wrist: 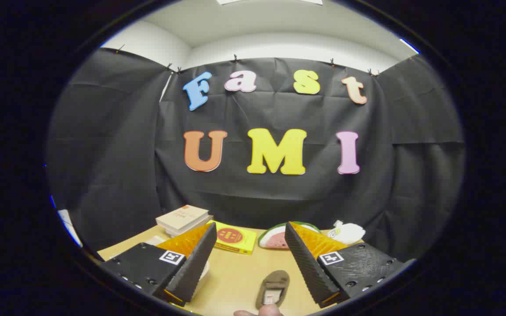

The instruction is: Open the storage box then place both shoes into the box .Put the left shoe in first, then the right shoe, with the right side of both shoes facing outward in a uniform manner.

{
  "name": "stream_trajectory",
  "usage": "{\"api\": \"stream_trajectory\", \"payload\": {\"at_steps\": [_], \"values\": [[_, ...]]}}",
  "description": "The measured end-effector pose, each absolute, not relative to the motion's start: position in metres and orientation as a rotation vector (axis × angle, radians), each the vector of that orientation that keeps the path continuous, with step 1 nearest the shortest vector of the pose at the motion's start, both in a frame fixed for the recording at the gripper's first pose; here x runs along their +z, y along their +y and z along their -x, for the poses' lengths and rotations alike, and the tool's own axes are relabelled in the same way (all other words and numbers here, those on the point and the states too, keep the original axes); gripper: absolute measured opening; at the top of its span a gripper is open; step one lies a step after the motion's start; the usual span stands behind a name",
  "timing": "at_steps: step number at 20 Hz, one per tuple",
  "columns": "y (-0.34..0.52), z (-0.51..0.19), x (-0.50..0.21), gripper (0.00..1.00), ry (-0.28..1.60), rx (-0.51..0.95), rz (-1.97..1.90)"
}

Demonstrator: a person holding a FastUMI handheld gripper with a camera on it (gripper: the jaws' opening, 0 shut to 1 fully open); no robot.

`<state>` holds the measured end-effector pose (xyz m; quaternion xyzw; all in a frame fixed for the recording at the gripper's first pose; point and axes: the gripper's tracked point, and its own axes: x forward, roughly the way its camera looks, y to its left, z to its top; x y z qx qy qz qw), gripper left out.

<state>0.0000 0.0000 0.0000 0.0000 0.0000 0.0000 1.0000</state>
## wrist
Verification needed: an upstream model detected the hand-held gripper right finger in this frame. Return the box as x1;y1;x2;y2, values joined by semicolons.
284;221;417;309

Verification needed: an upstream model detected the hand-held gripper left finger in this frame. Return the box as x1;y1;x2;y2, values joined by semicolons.
101;222;218;307

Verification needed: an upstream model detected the cream storage box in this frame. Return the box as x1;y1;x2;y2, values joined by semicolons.
145;236;212;303

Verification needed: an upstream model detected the brown fuzzy shoe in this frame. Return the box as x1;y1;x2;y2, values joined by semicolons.
255;270;290;310

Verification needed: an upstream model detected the grey cover book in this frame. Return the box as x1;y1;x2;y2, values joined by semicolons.
164;215;214;238

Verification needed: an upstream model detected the watermelon slice plush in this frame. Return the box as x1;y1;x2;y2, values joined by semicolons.
258;221;322;250

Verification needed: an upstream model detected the yellow book with red circle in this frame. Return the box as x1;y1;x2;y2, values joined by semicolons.
207;221;257;255

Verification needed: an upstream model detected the beige cover book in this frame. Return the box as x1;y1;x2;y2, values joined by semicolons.
155;205;212;230

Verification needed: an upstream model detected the white plush toy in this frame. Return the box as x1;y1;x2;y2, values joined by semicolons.
327;220;366;245

